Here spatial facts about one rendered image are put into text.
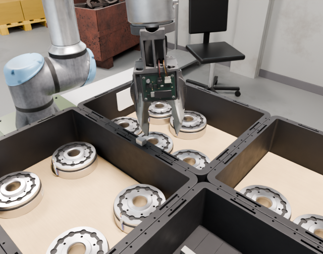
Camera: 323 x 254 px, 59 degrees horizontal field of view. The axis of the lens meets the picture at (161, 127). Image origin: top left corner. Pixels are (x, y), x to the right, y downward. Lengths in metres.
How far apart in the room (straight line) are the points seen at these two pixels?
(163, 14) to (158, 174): 0.31
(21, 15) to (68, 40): 4.37
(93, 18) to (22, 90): 2.33
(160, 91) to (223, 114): 0.37
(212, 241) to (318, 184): 0.29
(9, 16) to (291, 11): 3.96
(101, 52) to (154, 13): 2.84
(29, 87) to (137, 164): 0.44
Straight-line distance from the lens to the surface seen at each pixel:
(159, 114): 0.83
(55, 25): 0.92
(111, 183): 0.66
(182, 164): 0.55
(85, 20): 3.28
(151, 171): 0.60
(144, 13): 0.45
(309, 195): 0.71
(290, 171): 0.75
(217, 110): 0.81
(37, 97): 0.94
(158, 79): 0.45
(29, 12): 5.31
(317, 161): 0.76
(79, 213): 0.62
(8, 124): 1.10
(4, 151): 0.72
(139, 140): 0.59
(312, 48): 3.10
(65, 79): 0.94
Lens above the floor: 1.29
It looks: 34 degrees down
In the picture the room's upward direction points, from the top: straight up
